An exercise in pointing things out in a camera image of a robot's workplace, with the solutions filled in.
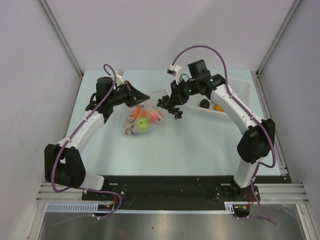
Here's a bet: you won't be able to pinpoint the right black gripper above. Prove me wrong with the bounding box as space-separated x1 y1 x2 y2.
168 77 199 106

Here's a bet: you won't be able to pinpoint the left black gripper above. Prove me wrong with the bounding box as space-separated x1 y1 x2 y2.
108 80 150 108

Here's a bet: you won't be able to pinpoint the dark toy grape bunch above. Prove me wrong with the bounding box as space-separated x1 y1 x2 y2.
156 95 183 120

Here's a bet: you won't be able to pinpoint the orange toy tangerine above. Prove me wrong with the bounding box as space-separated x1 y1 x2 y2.
132 107 142 119

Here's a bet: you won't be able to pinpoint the clear zip top bag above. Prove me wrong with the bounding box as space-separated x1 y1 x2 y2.
123 88 169 136

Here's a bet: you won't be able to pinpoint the green toy apple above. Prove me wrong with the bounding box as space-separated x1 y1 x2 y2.
134 116 150 133

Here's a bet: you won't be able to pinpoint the toy peach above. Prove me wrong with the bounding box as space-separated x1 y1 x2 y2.
148 109 163 124

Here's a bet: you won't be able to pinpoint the grey toy fish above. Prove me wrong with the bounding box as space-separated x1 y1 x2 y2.
124 116 139 136

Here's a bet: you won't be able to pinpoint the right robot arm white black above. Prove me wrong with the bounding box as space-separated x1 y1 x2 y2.
165 59 276 201

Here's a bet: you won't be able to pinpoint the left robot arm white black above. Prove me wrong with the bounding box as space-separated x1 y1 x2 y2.
44 76 150 200

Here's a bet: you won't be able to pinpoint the white plastic basket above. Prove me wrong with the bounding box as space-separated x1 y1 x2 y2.
185 76 252 121

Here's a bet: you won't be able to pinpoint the orange toy fruit segments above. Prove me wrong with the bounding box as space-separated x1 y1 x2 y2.
214 104 224 112

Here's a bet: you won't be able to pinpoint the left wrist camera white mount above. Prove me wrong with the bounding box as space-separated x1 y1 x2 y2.
114 69 125 86

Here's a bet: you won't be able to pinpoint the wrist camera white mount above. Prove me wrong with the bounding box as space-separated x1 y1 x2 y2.
167 64 183 85
114 69 125 86

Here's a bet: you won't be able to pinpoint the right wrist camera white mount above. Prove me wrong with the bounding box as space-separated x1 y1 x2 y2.
167 64 183 85

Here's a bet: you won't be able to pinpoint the right aluminium side rail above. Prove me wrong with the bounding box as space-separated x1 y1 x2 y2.
251 71 290 177

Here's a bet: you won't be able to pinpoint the left aluminium corner post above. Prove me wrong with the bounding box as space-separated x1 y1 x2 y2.
36 0 84 78

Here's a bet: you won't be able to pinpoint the aluminium corner post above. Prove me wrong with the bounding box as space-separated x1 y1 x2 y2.
36 0 84 78
255 0 304 77

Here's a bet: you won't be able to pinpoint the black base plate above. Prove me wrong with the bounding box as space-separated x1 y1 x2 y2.
81 174 293 211

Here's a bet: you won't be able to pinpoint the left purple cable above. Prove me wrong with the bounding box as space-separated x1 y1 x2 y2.
51 64 123 227

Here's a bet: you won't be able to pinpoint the purple cable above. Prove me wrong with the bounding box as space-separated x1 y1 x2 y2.
51 64 123 227
171 44 278 226

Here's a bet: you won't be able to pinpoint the white slotted cable duct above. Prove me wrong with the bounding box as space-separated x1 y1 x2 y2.
45 202 249 216

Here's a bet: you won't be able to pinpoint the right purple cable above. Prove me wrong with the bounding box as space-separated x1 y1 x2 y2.
171 44 278 226

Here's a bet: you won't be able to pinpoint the right aluminium corner post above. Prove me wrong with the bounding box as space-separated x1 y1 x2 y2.
255 0 304 77

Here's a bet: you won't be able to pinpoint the aluminium front rail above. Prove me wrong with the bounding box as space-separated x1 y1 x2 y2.
36 183 309 215

